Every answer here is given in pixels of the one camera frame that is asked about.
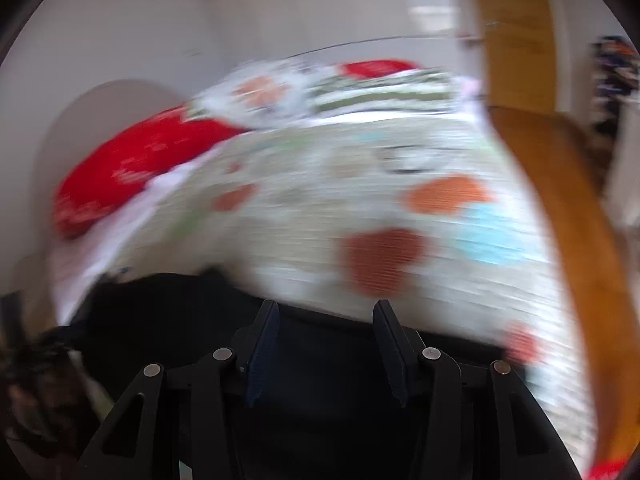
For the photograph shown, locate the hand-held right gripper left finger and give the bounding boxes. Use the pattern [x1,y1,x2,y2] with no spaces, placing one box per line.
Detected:
[77,300,281,480]

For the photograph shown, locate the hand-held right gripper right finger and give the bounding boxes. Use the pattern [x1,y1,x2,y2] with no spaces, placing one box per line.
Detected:
[372,300,583,480]

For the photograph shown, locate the black pants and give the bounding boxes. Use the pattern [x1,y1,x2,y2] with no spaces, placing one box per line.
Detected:
[60,270,531,480]

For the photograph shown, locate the heart patterned quilt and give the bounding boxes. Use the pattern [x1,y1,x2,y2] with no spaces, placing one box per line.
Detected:
[55,115,601,471]

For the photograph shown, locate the white bed sheet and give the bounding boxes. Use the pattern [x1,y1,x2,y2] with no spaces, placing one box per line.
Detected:
[52,150,226,326]

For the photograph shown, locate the long red pillow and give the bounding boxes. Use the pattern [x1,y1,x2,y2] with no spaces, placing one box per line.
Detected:
[52,105,246,238]

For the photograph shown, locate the white floral pillow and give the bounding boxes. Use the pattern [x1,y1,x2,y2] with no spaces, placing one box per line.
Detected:
[190,60,321,121]

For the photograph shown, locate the green patterned bolster pillow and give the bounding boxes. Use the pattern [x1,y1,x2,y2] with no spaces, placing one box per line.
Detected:
[305,70,461,116]

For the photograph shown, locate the small red pillow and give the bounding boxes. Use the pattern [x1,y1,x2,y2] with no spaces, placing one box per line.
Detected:
[340,60,421,79]

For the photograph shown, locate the beige round headboard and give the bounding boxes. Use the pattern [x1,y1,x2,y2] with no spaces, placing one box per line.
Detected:
[37,80,186,241]

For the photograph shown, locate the wooden door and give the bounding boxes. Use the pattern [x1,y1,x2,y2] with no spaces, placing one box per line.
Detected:
[462,0,558,111]

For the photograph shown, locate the white glossy wardrobe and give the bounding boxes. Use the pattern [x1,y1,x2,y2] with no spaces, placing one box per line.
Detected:
[200,0,466,71]

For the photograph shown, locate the white shelf with clutter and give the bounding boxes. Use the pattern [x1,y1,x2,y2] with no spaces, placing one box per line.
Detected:
[590,35,640,136]

